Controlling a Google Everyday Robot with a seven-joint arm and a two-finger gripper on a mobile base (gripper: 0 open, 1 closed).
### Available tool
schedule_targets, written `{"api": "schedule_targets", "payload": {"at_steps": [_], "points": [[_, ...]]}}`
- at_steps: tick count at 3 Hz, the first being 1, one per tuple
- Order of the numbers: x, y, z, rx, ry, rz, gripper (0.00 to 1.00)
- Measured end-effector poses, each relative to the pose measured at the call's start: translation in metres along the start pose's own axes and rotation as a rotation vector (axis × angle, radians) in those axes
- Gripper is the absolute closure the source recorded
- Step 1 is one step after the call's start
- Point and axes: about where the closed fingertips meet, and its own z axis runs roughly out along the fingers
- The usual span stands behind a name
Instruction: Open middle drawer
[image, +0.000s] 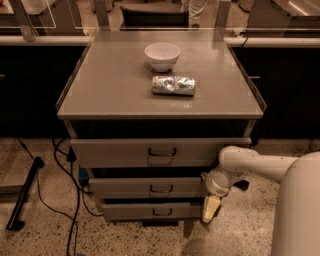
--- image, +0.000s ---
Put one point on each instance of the grey bottom drawer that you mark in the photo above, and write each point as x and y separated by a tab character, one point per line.
150	211

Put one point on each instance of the grey drawer cabinet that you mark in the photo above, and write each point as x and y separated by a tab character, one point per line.
111	98

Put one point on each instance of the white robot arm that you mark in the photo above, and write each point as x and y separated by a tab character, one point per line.
296	229

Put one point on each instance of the black chair back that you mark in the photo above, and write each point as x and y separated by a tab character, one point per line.
140	19

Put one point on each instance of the grey middle drawer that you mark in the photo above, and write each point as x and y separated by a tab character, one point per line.
129	188

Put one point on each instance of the black power plug right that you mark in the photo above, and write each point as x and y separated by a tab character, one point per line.
243	185

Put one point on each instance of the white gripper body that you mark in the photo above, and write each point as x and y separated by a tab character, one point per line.
215	184

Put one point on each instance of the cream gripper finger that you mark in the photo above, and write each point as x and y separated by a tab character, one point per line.
211	205

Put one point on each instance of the crumpled silver foil can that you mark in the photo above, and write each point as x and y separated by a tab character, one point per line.
173	85

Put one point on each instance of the white ceramic bowl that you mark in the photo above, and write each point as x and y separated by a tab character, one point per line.
161	57

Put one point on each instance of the black metal floor bar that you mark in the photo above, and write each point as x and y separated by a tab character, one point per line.
14	223

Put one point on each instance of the grey drawer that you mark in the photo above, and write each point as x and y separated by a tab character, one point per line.
150	211
162	152
129	188

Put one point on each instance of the grey top drawer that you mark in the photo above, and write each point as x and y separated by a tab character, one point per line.
162	152

